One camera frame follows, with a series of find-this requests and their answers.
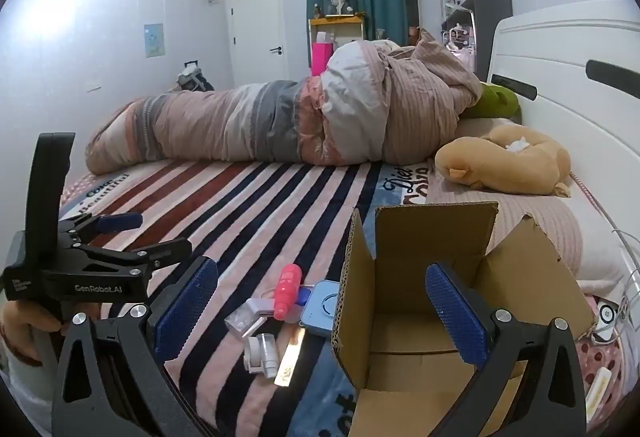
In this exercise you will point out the brown cardboard box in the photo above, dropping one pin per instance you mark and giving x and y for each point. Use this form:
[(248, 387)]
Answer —
[(400, 317)]

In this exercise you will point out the white wall socket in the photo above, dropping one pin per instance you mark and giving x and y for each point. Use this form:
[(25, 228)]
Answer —
[(93, 87)]

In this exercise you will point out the wall poster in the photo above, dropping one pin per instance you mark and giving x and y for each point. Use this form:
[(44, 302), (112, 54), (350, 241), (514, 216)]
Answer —
[(154, 40)]

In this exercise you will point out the person's left forearm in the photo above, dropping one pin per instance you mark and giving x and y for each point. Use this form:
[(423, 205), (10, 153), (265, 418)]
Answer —
[(25, 387)]

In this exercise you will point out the clear plastic case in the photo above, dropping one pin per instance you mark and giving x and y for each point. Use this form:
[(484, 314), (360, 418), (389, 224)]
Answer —
[(240, 321)]

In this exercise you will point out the white headboard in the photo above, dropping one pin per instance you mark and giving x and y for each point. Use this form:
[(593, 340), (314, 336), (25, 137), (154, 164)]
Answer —
[(575, 117)]

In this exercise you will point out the pink ribbed pillow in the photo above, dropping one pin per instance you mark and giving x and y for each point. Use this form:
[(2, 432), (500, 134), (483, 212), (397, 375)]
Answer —
[(535, 227)]

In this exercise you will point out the pink plastic toy bottle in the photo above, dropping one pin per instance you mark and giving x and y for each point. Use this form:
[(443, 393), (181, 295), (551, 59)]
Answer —
[(288, 289)]

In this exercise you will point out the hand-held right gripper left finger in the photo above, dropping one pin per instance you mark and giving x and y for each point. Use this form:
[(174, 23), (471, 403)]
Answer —
[(185, 307)]

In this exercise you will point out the striped blanket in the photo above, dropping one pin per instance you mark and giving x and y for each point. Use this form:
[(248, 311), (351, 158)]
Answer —
[(240, 217)]

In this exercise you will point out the gold nail file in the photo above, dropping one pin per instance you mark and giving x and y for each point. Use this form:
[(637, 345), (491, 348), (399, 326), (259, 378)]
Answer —
[(291, 359)]

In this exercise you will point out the person's left hand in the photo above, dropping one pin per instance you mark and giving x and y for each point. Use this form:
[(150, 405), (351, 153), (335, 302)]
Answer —
[(27, 324)]

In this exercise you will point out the white door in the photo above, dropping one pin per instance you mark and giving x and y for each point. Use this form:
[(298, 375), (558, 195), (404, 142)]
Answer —
[(256, 37)]

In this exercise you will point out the black folded stroller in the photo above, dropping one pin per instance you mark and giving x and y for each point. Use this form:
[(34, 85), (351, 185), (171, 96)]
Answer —
[(192, 79)]

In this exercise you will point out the blue square device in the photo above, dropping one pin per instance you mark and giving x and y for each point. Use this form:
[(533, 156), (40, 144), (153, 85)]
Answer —
[(322, 309)]

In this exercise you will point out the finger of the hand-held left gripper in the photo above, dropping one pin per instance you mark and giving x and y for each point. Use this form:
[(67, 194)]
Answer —
[(120, 219), (150, 253)]

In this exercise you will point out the cream tube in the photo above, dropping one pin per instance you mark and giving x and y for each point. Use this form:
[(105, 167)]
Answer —
[(599, 394)]

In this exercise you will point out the pink grey striped duvet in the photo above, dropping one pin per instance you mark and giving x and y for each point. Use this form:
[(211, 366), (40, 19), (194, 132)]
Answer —
[(300, 117)]

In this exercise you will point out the tan plush toy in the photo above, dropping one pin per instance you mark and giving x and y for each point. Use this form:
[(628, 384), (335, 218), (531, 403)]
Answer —
[(510, 162)]

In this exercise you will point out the green pillow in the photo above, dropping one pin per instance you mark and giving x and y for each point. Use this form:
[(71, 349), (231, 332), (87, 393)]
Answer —
[(495, 102)]

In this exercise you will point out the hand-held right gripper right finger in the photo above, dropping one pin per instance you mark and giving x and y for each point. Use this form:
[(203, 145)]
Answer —
[(455, 317)]

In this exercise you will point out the yellow cabinet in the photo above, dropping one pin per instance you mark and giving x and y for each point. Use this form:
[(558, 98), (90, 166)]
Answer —
[(335, 24)]

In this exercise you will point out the pink bag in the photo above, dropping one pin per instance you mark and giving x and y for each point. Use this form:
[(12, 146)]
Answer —
[(320, 59)]

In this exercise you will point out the pink polka dot sheet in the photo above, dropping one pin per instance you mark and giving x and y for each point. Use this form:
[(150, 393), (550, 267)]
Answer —
[(607, 362)]

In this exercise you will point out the white round device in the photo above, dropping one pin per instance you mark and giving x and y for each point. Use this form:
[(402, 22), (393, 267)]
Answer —
[(606, 317)]

